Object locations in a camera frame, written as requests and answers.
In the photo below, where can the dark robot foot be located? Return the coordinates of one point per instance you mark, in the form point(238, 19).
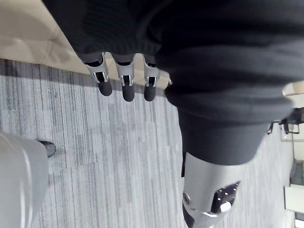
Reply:
point(48, 147)

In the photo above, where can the beige cushion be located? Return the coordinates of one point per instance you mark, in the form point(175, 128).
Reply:
point(294, 89)

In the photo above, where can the silver robot leg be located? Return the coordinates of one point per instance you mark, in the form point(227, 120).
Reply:
point(16, 180)

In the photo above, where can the beige leather sofa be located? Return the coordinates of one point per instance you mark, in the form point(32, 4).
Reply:
point(26, 26)

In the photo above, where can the white cabinet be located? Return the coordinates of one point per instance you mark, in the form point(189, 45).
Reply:
point(294, 198)

